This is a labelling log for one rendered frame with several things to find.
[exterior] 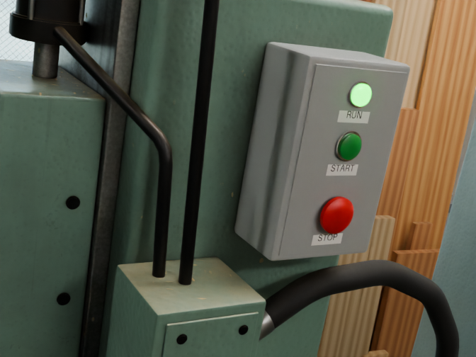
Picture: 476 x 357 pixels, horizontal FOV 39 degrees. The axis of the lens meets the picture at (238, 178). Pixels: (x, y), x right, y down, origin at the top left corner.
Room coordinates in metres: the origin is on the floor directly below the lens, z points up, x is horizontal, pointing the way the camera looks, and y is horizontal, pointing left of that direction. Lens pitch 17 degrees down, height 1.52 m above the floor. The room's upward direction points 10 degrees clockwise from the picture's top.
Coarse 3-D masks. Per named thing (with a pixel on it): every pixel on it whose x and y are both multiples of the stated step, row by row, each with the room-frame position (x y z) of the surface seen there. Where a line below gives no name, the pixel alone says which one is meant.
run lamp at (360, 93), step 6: (354, 84) 0.50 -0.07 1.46; (360, 84) 0.50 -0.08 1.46; (366, 84) 0.50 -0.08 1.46; (354, 90) 0.49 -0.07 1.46; (360, 90) 0.49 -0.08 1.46; (366, 90) 0.50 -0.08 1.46; (348, 96) 0.50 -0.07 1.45; (354, 96) 0.49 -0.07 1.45; (360, 96) 0.49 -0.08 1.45; (366, 96) 0.50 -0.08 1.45; (354, 102) 0.49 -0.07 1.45; (360, 102) 0.50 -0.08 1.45; (366, 102) 0.50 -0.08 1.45
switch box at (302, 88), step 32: (288, 64) 0.50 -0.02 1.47; (320, 64) 0.48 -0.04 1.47; (352, 64) 0.50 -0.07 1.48; (384, 64) 0.51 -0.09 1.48; (288, 96) 0.49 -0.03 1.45; (320, 96) 0.48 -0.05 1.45; (384, 96) 0.52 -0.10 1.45; (256, 128) 0.52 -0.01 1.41; (288, 128) 0.48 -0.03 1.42; (320, 128) 0.49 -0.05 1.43; (352, 128) 0.50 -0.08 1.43; (384, 128) 0.52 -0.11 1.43; (256, 160) 0.51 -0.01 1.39; (288, 160) 0.48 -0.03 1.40; (320, 160) 0.49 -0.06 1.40; (352, 160) 0.51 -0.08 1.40; (384, 160) 0.52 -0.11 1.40; (256, 192) 0.50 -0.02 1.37; (288, 192) 0.48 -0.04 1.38; (320, 192) 0.49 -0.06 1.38; (352, 192) 0.51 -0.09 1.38; (256, 224) 0.50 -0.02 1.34; (288, 224) 0.48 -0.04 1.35; (320, 224) 0.50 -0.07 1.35; (352, 224) 0.51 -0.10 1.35; (288, 256) 0.48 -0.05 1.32
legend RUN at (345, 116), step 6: (342, 114) 0.50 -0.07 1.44; (348, 114) 0.50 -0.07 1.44; (354, 114) 0.50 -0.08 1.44; (360, 114) 0.50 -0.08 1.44; (366, 114) 0.51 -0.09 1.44; (342, 120) 0.50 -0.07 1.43; (348, 120) 0.50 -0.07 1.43; (354, 120) 0.50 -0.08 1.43; (360, 120) 0.51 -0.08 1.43; (366, 120) 0.51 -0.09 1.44
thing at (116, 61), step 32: (96, 0) 0.54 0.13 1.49; (128, 0) 0.50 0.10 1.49; (96, 32) 0.54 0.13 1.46; (128, 32) 0.50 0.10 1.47; (64, 64) 0.60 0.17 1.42; (128, 64) 0.50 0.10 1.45; (96, 192) 0.51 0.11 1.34; (96, 224) 0.50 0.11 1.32; (96, 256) 0.50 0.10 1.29; (96, 288) 0.50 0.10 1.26; (96, 320) 0.50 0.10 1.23; (96, 352) 0.51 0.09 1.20
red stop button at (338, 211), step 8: (336, 200) 0.49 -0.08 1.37; (344, 200) 0.50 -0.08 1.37; (328, 208) 0.49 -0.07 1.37; (336, 208) 0.49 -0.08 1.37; (344, 208) 0.49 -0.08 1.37; (352, 208) 0.50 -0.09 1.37; (320, 216) 0.49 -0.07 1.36; (328, 216) 0.49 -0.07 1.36; (336, 216) 0.49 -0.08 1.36; (344, 216) 0.49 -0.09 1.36; (352, 216) 0.50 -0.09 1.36; (328, 224) 0.49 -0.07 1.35; (336, 224) 0.49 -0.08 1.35; (344, 224) 0.50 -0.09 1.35; (328, 232) 0.49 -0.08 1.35; (336, 232) 0.50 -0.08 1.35
